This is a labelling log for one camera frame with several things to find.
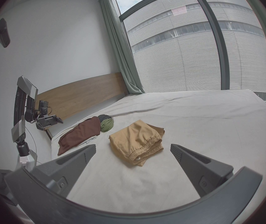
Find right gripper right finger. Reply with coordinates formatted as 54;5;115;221
170;144;234;198

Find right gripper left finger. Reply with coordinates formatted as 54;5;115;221
32;144;96;198

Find tan shorts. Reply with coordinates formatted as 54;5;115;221
109;120;165;167

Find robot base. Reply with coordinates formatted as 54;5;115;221
0;149;38;206

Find bed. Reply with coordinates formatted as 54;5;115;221
36;72;266;213

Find brown garment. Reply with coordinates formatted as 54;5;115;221
57;116;101;156

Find white printed garment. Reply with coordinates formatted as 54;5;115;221
80;135;98;145

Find green garment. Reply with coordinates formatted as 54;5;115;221
100;118;114;132

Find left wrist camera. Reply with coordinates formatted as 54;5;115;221
39;99;50;114

